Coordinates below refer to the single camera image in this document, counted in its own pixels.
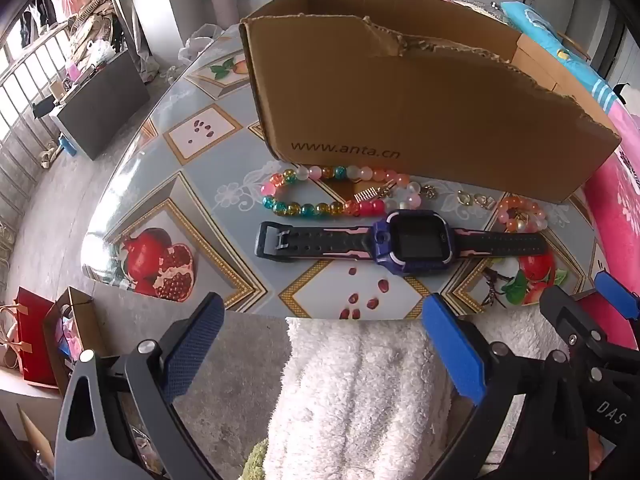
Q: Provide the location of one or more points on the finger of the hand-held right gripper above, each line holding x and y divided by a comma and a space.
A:
622, 295
567, 315

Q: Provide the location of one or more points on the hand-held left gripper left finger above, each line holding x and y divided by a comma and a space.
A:
200, 340

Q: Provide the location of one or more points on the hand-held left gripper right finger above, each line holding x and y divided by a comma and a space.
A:
452, 350

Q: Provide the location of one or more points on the black and purple smart watch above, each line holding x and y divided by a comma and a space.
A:
407, 240

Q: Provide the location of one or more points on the gold comb hair clip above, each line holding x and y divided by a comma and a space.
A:
367, 195

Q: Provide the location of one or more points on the brown cardboard box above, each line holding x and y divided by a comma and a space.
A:
400, 100

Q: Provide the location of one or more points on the pink blanket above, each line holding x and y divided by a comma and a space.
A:
615, 200

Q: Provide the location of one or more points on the white fluffy garment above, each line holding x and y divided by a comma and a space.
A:
360, 395

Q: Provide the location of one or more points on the brown paper bag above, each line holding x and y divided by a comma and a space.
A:
75, 330

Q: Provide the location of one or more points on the fruit print tablecloth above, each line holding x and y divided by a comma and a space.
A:
200, 200

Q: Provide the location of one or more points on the red gift bag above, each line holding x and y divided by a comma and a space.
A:
35, 340

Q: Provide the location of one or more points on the dark grey cabinet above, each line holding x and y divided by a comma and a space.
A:
105, 105

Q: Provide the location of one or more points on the wooden chair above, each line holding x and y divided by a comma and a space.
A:
575, 45

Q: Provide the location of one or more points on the metal window railing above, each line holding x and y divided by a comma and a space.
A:
20, 110

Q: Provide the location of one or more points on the white plastic bag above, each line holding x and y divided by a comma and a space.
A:
197, 42

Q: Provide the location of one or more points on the pile of bags and clothes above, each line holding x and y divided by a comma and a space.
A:
92, 25

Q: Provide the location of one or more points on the dark hanging jacket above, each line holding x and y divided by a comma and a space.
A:
40, 10

